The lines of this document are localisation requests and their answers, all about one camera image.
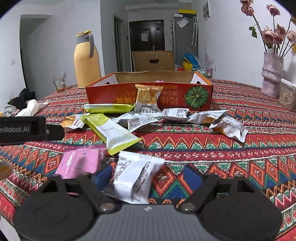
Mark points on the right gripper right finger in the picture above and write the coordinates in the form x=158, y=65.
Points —
x=203, y=187

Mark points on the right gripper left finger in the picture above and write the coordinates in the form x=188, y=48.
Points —
x=91, y=186

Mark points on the white snack packet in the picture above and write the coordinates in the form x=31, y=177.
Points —
x=132, y=178

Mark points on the pink snack packet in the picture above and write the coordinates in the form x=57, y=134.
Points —
x=76, y=161

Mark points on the pumpkin oat cracker packet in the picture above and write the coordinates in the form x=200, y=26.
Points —
x=72, y=122

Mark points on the green white bar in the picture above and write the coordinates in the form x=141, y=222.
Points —
x=108, y=108
x=115, y=136

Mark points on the white crumpled cloth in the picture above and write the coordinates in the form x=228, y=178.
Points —
x=32, y=108

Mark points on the white orange packet far right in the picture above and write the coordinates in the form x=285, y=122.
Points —
x=230, y=127

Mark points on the patterned red tablecloth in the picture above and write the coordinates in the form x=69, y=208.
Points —
x=266, y=158

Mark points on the glass cup with drink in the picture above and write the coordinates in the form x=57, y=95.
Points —
x=60, y=82

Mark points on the white packet behind centre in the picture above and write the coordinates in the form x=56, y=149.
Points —
x=174, y=114

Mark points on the white packet barcode centre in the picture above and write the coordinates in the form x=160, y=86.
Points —
x=134, y=121

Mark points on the orange cardboard snack box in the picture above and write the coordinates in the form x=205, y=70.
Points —
x=166, y=89

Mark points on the orange cracker packet upright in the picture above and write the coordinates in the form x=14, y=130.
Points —
x=147, y=99

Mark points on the yellow thermos jug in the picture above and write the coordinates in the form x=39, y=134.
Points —
x=86, y=59

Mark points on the woven tissue box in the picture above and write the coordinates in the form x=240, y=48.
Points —
x=288, y=95

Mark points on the pink textured vase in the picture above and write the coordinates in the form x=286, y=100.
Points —
x=272, y=72

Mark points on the brown cardboard carton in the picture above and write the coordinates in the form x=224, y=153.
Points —
x=153, y=60

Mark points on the grey refrigerator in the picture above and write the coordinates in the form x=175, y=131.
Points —
x=184, y=37

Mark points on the dried pink flowers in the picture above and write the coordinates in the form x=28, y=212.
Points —
x=276, y=40

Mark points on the dark entrance door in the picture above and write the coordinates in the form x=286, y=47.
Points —
x=147, y=35

